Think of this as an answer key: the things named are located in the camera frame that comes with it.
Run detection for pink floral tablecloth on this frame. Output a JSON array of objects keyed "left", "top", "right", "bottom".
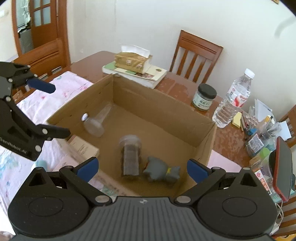
[{"left": 0, "top": 70, "right": 139, "bottom": 232}]

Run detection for small brown carton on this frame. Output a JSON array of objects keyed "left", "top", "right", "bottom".
[{"left": 66, "top": 135, "right": 100, "bottom": 163}]

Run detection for wooden chair left side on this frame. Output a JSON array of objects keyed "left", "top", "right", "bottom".
[{"left": 13, "top": 38, "right": 68, "bottom": 82}]

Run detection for wooden door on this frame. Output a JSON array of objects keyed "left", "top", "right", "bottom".
[{"left": 11, "top": 1, "right": 70, "bottom": 66}]

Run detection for clear plastic jar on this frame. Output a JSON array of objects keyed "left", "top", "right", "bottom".
[{"left": 81, "top": 102, "right": 113, "bottom": 138}]

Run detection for grey cat toy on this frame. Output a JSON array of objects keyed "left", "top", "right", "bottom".
[{"left": 142, "top": 156, "right": 181, "bottom": 184}]

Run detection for labelled plastic container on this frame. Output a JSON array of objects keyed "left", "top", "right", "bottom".
[{"left": 251, "top": 157, "right": 281, "bottom": 203}]

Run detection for clear jar with contents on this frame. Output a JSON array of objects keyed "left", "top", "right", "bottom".
[{"left": 119, "top": 135, "right": 142, "bottom": 177}]

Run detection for yellow sticky notes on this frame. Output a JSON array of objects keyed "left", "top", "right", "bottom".
[{"left": 232, "top": 112, "right": 242, "bottom": 128}]

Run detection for clear pen holder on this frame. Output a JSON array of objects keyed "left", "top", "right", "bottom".
[{"left": 245, "top": 116, "right": 282, "bottom": 158}]

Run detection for brown cardboard box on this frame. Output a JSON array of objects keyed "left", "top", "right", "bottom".
[{"left": 47, "top": 75, "right": 216, "bottom": 197}]

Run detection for red case smartphone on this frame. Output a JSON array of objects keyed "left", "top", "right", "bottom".
[{"left": 268, "top": 136, "right": 293, "bottom": 202}]

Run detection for black lid glass jar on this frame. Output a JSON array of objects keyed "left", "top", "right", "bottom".
[{"left": 192, "top": 83, "right": 217, "bottom": 111}]

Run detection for clear water bottle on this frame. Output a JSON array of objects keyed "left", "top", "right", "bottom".
[{"left": 212, "top": 68, "right": 255, "bottom": 128}]

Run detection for yellow tissue pack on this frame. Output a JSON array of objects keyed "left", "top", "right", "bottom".
[{"left": 114, "top": 45, "right": 152, "bottom": 74}]

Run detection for wooden chair right side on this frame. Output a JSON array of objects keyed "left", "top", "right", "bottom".
[{"left": 280, "top": 105, "right": 296, "bottom": 148}]

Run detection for thick white book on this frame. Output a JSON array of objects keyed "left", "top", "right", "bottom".
[{"left": 102, "top": 61, "right": 167, "bottom": 89}]

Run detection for wooden chair behind table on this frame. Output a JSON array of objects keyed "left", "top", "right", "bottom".
[{"left": 170, "top": 30, "right": 223, "bottom": 83}]

